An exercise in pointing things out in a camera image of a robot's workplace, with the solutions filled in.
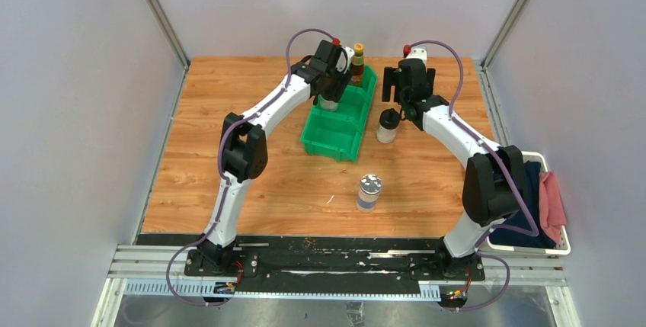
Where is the right aluminium corner post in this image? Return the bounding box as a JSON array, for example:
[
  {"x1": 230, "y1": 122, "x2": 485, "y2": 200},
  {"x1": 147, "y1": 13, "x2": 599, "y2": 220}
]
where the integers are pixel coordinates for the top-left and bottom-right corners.
[{"x1": 481, "y1": 0, "x2": 530, "y2": 70}]

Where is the white plastic basket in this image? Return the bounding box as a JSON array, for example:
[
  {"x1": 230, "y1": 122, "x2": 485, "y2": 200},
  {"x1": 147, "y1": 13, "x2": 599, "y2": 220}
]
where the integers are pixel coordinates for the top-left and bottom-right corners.
[{"x1": 480, "y1": 151, "x2": 571, "y2": 257}]

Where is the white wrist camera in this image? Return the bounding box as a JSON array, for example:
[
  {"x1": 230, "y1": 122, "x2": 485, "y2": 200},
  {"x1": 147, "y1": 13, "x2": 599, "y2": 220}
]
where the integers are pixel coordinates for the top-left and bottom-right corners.
[
  {"x1": 402, "y1": 45, "x2": 427, "y2": 64},
  {"x1": 332, "y1": 37, "x2": 355, "y2": 72}
]

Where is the black cap white powder jar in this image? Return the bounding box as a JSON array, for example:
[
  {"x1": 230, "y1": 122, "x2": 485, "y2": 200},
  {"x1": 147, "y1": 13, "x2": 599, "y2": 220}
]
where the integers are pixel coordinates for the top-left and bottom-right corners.
[{"x1": 376, "y1": 108, "x2": 401, "y2": 144}]

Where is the dark blue cloth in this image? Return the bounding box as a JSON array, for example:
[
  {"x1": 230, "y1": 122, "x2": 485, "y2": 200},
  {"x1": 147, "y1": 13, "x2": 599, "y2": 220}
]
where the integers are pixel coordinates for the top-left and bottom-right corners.
[{"x1": 489, "y1": 161, "x2": 556, "y2": 250}]

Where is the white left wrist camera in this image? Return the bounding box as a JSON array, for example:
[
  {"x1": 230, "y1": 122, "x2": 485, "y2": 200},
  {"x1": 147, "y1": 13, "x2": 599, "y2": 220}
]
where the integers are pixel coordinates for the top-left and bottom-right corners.
[{"x1": 332, "y1": 37, "x2": 355, "y2": 72}]

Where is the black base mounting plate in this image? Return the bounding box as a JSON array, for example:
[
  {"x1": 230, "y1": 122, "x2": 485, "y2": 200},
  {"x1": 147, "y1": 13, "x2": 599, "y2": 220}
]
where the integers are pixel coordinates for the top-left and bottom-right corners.
[{"x1": 184, "y1": 235, "x2": 485, "y2": 296}]

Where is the aluminium front rail frame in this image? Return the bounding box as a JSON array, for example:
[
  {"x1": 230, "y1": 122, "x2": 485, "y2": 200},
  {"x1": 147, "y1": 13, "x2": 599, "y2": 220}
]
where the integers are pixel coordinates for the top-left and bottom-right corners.
[{"x1": 92, "y1": 245, "x2": 580, "y2": 326}]

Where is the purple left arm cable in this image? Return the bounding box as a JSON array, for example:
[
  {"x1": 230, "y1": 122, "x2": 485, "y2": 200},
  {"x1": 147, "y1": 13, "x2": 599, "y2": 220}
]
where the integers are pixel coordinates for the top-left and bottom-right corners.
[{"x1": 166, "y1": 28, "x2": 337, "y2": 307}]

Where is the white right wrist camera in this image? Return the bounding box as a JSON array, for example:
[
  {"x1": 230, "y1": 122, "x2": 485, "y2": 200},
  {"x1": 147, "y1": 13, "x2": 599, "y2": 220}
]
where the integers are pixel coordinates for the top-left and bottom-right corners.
[{"x1": 402, "y1": 45, "x2": 427, "y2": 64}]

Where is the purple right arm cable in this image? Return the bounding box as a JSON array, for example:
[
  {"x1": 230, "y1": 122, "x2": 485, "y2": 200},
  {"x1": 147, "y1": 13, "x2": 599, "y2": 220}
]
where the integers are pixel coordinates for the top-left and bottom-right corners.
[{"x1": 408, "y1": 40, "x2": 540, "y2": 313}]

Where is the black cap salt jar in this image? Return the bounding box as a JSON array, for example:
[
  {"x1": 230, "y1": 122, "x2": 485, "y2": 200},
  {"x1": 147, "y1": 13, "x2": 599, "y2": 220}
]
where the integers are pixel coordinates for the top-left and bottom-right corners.
[{"x1": 318, "y1": 95, "x2": 340, "y2": 112}]

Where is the silver lid blue label jar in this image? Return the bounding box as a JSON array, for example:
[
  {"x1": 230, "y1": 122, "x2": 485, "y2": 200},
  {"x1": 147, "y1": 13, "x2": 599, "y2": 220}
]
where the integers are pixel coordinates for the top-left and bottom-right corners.
[{"x1": 356, "y1": 174, "x2": 382, "y2": 213}]

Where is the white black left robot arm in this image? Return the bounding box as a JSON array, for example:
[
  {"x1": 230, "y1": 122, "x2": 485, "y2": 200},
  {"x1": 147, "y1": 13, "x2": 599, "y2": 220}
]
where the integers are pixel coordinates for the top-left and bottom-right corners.
[{"x1": 197, "y1": 40, "x2": 354, "y2": 276}]

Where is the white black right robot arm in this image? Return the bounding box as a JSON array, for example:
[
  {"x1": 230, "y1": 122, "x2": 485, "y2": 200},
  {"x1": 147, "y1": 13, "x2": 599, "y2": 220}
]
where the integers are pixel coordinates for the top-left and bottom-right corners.
[{"x1": 382, "y1": 58, "x2": 526, "y2": 280}]

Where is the green plastic triple bin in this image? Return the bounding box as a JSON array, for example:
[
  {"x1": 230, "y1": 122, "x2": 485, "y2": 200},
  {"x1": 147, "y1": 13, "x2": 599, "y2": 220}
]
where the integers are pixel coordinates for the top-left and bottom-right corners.
[{"x1": 300, "y1": 65, "x2": 377, "y2": 162}]

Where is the aluminium corner frame post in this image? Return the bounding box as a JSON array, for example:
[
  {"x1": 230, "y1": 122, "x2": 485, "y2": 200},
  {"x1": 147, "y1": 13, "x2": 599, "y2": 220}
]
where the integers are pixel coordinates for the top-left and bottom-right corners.
[{"x1": 146, "y1": 0, "x2": 190, "y2": 71}]

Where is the pink cloth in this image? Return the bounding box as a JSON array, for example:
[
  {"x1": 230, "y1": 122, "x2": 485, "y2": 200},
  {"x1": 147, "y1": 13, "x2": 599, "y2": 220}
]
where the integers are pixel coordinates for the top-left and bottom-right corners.
[{"x1": 539, "y1": 172, "x2": 568, "y2": 243}]

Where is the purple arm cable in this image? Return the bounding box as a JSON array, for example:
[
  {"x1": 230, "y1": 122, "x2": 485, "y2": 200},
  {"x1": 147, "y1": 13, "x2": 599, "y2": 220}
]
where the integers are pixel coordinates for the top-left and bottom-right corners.
[
  {"x1": 166, "y1": 28, "x2": 337, "y2": 307},
  {"x1": 408, "y1": 40, "x2": 540, "y2": 313}
]

